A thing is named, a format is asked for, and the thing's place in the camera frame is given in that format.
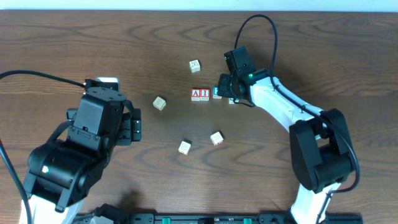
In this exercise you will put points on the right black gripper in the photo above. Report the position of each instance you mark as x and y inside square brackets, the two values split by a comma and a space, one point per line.
[224, 86]

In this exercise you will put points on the plain wooden block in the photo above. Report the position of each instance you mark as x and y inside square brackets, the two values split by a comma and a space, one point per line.
[194, 66]
[184, 147]

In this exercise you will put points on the red letter A block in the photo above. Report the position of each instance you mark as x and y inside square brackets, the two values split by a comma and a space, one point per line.
[195, 94]

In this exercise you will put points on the blue number 2 block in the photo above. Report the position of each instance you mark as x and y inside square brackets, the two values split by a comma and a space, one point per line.
[215, 93]

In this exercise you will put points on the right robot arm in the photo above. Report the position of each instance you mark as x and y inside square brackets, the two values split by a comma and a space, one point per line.
[321, 150]

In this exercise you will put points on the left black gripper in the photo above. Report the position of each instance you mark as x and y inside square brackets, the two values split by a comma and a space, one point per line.
[134, 130]

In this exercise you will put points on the plain wooden block top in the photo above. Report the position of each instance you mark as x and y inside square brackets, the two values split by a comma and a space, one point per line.
[194, 66]

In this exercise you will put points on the green letter J block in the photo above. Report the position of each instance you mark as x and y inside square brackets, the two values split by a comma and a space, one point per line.
[231, 101]

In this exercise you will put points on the yellow letter C block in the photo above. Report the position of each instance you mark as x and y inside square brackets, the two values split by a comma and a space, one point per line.
[159, 103]

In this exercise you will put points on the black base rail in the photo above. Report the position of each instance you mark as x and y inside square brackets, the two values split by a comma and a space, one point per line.
[110, 214]

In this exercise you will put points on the red letter I block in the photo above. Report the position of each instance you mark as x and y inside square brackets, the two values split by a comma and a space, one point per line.
[205, 94]

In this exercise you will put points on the wooden block red side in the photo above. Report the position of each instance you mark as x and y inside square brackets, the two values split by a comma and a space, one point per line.
[216, 138]

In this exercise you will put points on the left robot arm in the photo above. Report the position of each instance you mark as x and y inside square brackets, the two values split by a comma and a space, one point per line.
[63, 170]

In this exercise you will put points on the plain wooden block lower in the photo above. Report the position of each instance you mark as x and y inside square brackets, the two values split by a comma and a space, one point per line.
[184, 147]

